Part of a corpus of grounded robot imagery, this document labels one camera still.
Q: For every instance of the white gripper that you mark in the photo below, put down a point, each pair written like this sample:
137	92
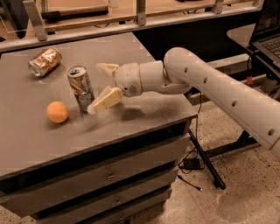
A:
128	78

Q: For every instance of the silver redbull can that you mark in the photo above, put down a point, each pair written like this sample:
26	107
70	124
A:
80	84

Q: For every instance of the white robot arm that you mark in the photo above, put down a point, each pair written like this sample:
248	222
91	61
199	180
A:
180	70

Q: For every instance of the crumpled gold soda can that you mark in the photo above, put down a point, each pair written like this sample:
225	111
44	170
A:
45	62

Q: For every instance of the orange fruit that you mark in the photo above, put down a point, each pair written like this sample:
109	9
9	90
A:
57	111

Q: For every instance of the grey drawer cabinet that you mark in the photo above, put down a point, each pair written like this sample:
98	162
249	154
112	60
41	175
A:
89	169

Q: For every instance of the black power adapter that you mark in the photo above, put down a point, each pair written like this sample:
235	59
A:
192	164

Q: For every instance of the black laptop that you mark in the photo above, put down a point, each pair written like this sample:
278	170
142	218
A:
266	34

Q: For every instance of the grey metal rail frame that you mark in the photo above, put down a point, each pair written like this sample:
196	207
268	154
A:
128	16

